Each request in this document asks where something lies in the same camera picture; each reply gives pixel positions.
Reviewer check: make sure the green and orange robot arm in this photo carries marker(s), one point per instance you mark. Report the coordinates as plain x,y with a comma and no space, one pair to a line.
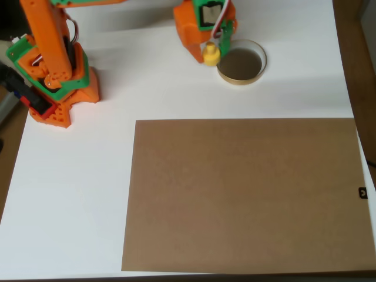
44,29

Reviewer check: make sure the round gold-rimmed bowl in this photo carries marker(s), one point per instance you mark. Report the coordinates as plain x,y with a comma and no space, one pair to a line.
241,81

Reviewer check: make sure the small black tag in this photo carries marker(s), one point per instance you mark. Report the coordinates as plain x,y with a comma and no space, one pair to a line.
362,193

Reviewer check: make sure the brown cardboard sheet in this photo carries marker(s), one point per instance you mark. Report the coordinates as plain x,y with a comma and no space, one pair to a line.
249,191

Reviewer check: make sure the yellow plastic peg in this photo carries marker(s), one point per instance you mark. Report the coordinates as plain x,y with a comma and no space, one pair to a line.
211,55

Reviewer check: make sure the black controller board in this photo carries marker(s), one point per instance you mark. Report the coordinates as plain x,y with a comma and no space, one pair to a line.
17,85

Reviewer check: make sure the orange gripper black servo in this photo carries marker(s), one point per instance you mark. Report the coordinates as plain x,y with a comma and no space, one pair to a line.
192,41

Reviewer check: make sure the orange robot base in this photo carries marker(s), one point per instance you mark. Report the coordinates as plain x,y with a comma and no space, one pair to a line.
85,91

